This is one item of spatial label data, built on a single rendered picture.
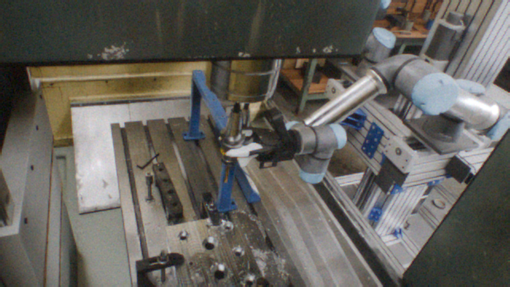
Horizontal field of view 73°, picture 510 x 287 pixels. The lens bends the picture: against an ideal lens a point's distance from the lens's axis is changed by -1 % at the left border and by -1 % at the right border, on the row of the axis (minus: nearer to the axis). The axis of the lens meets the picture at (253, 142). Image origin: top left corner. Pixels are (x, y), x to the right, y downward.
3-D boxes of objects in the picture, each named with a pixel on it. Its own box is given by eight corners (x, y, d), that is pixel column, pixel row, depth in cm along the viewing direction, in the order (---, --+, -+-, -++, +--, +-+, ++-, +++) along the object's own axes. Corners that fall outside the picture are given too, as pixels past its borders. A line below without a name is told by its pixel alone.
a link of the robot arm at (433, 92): (491, 96, 131) (409, 51, 101) (527, 119, 120) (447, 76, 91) (468, 122, 136) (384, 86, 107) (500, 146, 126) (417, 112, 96)
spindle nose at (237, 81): (193, 72, 80) (196, 21, 73) (253, 67, 87) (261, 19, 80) (221, 109, 69) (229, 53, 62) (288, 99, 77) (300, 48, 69)
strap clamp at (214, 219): (208, 212, 126) (211, 182, 117) (218, 241, 116) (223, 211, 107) (198, 214, 124) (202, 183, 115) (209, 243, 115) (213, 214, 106)
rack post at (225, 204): (233, 199, 132) (243, 137, 114) (237, 210, 128) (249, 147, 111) (207, 204, 128) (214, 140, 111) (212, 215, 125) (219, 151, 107)
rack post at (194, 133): (202, 131, 163) (207, 74, 145) (205, 138, 159) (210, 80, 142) (181, 133, 159) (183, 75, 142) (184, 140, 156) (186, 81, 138)
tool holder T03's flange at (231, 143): (215, 135, 88) (216, 127, 87) (237, 131, 91) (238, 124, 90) (225, 151, 84) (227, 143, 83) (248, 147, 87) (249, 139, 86)
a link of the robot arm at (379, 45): (384, 65, 167) (394, 38, 159) (358, 55, 172) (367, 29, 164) (390, 58, 175) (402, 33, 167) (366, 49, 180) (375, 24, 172)
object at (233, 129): (221, 129, 87) (224, 107, 83) (237, 127, 89) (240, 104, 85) (229, 140, 84) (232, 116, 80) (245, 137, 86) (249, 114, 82)
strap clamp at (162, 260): (182, 271, 106) (182, 241, 97) (184, 281, 103) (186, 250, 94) (136, 282, 101) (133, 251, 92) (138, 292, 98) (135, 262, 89)
